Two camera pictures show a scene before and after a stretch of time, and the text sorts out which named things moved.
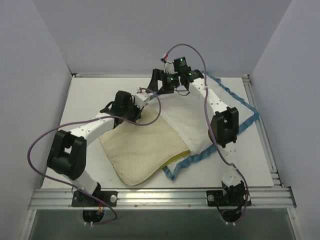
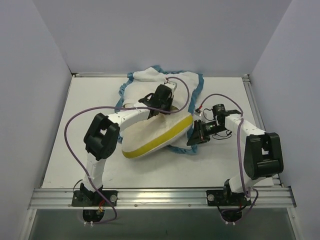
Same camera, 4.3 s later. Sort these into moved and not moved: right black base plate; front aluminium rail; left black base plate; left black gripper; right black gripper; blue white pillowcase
Moved: left black gripper; right black gripper; blue white pillowcase
Not moved: front aluminium rail; left black base plate; right black base plate
